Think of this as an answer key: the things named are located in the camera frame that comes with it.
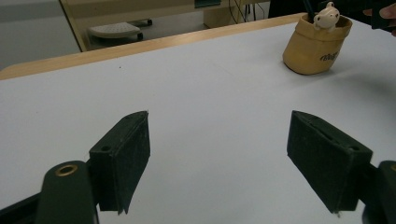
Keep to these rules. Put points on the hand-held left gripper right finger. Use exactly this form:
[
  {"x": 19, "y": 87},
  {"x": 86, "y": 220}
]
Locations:
[{"x": 323, "y": 161}]

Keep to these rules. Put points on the tan pen holder with bear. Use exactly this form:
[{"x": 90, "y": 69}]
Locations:
[{"x": 314, "y": 46}]

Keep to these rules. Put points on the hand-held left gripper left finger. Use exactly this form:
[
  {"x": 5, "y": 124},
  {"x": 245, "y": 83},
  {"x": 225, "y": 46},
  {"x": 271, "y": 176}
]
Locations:
[{"x": 123, "y": 161}]

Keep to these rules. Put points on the wooden table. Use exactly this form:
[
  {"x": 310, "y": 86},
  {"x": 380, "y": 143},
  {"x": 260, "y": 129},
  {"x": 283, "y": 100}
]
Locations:
[{"x": 124, "y": 49}]

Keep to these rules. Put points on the grey footrest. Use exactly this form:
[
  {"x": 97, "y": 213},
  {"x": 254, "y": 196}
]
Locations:
[{"x": 113, "y": 30}]

